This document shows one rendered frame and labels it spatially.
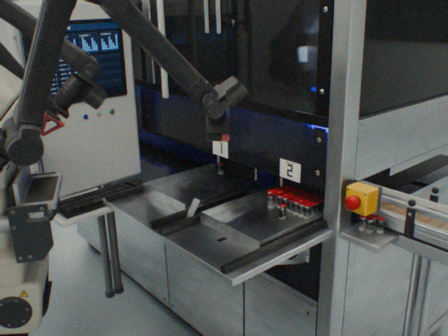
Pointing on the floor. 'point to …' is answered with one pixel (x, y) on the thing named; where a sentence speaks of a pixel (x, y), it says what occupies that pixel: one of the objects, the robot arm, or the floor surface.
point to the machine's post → (340, 158)
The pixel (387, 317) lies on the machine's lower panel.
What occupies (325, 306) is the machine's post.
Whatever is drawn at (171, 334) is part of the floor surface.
